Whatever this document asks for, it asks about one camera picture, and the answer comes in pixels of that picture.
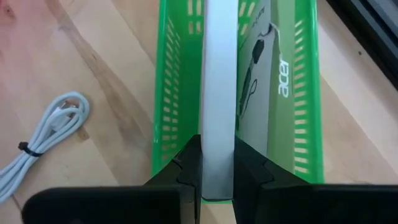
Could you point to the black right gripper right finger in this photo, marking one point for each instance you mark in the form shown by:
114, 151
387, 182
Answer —
258, 193

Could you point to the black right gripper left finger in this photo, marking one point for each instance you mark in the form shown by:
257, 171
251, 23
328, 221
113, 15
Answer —
180, 193

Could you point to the green grey acer box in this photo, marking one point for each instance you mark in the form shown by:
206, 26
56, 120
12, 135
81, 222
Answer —
280, 124

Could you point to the white box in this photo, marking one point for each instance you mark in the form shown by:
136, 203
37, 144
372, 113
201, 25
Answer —
219, 93

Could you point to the green plastic basket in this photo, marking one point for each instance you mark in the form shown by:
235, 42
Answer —
183, 93

